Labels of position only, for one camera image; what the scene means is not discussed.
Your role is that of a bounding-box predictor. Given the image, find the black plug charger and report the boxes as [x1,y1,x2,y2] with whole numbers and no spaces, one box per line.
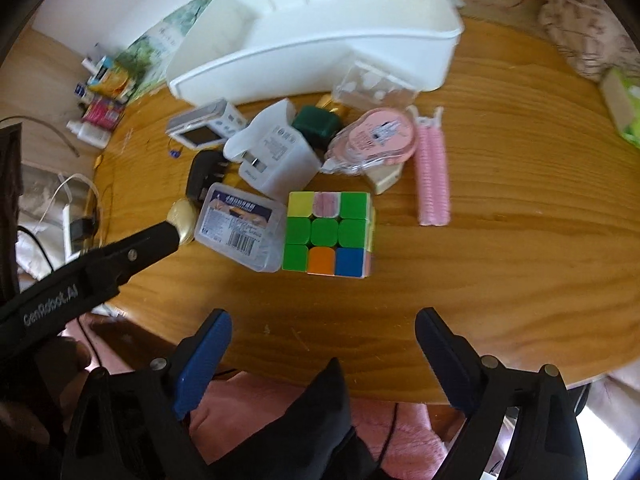
[186,150,229,204]

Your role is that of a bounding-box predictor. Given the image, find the white angled plastic block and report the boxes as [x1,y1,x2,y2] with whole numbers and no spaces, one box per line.
[222,99,296,162]

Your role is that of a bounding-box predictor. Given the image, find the pink correction tape dispenser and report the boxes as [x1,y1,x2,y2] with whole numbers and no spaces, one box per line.
[320,107,416,176]

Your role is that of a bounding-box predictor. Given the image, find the clear plastic toothpick box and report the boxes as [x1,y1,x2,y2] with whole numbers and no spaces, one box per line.
[194,183,286,273]

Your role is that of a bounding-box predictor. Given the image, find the white spray bottle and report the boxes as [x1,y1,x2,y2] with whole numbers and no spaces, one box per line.
[66,120,112,150]

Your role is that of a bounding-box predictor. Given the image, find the green tissue pack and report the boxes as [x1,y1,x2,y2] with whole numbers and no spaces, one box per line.
[599,67,639,148]

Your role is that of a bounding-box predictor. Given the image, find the green perfume bottle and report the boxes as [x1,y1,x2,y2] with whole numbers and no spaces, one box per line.
[292,94,350,153]

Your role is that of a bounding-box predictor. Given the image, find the printed canvas bag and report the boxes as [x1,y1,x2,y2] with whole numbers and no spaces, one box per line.
[539,0,639,81]

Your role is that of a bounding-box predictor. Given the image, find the beige white box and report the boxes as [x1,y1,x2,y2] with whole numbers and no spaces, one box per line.
[364,164,404,195]

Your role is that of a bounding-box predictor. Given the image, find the white power adapter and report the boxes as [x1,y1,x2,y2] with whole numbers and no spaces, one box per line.
[239,125,321,203]

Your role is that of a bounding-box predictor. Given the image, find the clear plastic cup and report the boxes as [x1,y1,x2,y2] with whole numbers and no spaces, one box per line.
[331,60,419,110]

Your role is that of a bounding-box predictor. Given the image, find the white plastic storage bin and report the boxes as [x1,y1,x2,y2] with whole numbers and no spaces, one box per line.
[166,0,463,106]

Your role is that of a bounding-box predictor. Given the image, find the colourful rubiks cube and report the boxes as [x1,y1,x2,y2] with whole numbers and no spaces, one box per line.
[281,191,375,278]

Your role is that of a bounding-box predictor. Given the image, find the pink hair roller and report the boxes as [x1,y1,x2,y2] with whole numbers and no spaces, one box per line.
[409,105,451,226]

